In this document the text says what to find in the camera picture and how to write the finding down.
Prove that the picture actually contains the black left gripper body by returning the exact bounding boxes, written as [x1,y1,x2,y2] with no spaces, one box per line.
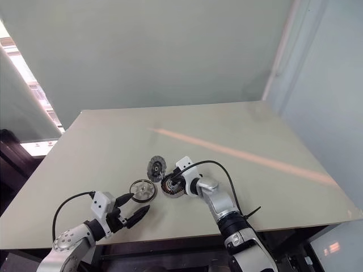
[107,205,129,234]

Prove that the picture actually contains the silver spoked rotor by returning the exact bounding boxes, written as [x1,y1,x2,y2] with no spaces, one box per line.
[129,180,158,203]

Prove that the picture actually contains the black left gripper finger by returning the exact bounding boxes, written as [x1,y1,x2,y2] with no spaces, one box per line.
[114,193,133,208]
[125,205,150,229]

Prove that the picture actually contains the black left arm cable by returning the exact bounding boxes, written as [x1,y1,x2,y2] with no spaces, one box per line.
[52,192,96,244]

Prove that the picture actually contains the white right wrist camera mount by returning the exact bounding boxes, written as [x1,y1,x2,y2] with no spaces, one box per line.
[175,155,200,198]

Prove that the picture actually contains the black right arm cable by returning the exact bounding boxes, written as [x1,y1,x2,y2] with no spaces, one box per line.
[171,160,242,216]

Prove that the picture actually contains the grey round motor lid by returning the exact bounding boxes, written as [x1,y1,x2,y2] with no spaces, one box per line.
[147,155,167,180]

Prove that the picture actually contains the round motor housing copper windings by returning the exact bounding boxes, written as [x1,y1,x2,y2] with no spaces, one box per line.
[161,173,187,199]

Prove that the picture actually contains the black cable tie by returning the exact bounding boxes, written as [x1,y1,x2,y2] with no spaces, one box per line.
[243,206,262,220]

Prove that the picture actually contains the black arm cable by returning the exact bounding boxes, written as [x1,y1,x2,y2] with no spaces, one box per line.
[52,192,96,244]
[171,160,242,216]

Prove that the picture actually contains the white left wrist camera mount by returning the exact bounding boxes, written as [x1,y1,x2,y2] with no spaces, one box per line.
[90,191,115,236]

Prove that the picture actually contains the dark glossy screen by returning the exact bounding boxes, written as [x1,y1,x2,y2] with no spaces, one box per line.
[307,222,363,272]

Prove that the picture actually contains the dark table frame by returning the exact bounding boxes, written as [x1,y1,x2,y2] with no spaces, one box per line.
[0,217,363,272]

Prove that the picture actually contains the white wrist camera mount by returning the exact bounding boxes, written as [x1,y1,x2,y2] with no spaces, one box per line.
[175,155,200,198]
[90,191,115,236]

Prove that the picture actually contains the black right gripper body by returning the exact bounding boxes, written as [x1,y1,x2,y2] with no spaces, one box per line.
[171,167,185,191]

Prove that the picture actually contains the dark wooden cabinet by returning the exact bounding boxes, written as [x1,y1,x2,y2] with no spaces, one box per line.
[0,129,45,218]

